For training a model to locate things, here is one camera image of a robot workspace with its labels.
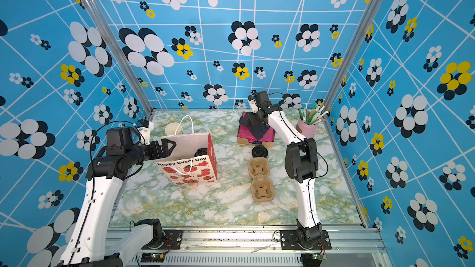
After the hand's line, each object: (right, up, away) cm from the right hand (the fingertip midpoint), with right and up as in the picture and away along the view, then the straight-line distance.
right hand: (258, 115), depth 99 cm
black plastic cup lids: (+1, -19, -1) cm, 20 cm away
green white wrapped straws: (+27, -1, -7) cm, 28 cm away
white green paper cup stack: (-48, -7, 0) cm, 48 cm away
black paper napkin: (-5, -3, -10) cm, 11 cm away
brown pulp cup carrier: (+1, -35, -14) cm, 37 cm away
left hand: (-38, -12, -27) cm, 48 cm away
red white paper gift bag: (-29, -20, -26) cm, 43 cm away
